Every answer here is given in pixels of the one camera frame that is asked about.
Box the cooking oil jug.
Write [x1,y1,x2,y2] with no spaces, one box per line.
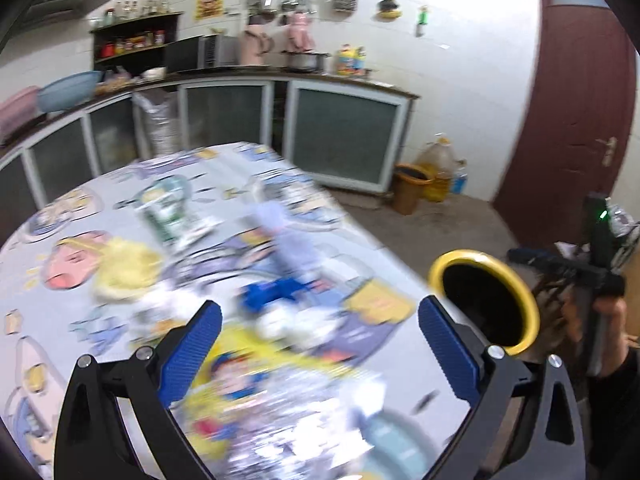
[415,132,458,203]

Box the cartoon printed tablecloth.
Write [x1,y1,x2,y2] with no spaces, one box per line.
[0,141,481,480]

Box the white tissue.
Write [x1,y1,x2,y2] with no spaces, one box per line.
[254,305,333,353]

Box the dark red door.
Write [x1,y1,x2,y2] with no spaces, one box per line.
[492,0,640,251]

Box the yellow cloth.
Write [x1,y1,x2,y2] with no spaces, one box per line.
[92,237,165,303]

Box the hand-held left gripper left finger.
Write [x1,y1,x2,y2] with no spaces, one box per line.
[54,300,223,480]

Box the pink hanging cloth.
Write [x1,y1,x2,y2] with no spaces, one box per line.
[282,12,317,53]

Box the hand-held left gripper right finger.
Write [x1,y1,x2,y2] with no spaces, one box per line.
[417,295,587,480]

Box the dark wooden shelf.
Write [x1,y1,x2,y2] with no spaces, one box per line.
[90,11,185,77]

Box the silver foil packet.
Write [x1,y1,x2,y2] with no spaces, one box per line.
[200,360,388,466]

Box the green milk carton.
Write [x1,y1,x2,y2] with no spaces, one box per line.
[137,177,196,248]

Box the row of seasoning jars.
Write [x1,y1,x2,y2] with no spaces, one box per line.
[100,30,166,58]

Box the pale lilac wrapper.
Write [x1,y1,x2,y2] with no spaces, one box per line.
[247,200,326,281]

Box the range hood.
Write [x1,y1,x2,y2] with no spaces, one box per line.
[20,0,123,23]

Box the pink kettle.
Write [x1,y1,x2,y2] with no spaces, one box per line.
[239,22,273,67]

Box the yellow rimmed black trash can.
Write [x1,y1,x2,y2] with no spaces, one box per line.
[429,249,541,358]

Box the person's right forearm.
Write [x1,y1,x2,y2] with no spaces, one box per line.
[582,337,640,480]

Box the brown plastic bin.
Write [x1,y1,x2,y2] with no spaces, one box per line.
[392,162,436,216]

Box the counter cabinet with glass doors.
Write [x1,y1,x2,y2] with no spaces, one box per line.
[0,67,421,211]

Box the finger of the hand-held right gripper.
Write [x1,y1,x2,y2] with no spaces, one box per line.
[507,247,608,288]

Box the microwave oven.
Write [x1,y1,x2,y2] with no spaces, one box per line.
[165,34,238,73]

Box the colourful detergent bottle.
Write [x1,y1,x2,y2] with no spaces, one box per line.
[335,44,368,77]

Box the row of glass bottles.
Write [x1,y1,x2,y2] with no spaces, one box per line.
[90,0,173,28]

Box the pink basin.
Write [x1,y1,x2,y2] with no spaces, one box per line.
[0,86,41,143]

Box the steel pot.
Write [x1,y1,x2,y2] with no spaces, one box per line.
[286,51,328,73]

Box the clear plastic bag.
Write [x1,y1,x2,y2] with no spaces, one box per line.
[132,89,181,158]

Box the blue plastic wrapper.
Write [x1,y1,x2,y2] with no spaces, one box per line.
[239,279,321,313]

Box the person's right hand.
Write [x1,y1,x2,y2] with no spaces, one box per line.
[561,287,628,376]

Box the yellow wall poster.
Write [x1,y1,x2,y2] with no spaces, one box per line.
[194,0,226,22]

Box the blue label water bottle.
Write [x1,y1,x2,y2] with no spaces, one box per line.
[450,159,470,196]

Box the blue basin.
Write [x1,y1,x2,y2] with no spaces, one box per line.
[37,71,103,113]

